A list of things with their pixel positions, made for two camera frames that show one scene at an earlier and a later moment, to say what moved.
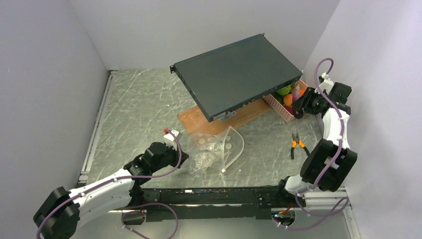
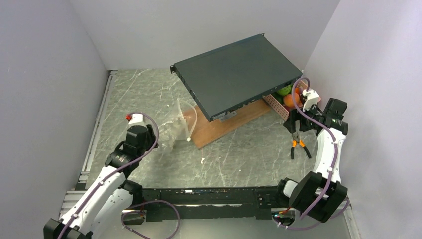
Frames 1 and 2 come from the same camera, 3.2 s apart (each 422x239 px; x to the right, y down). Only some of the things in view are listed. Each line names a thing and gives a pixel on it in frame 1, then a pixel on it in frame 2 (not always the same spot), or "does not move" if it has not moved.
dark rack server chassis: x=225 y=79 does not move
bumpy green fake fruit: x=284 y=90 does not move
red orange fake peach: x=288 y=99 does not move
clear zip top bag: x=208 y=153 → x=179 y=128
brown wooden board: x=194 y=121 does not move
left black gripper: x=183 y=157 → x=151 y=137
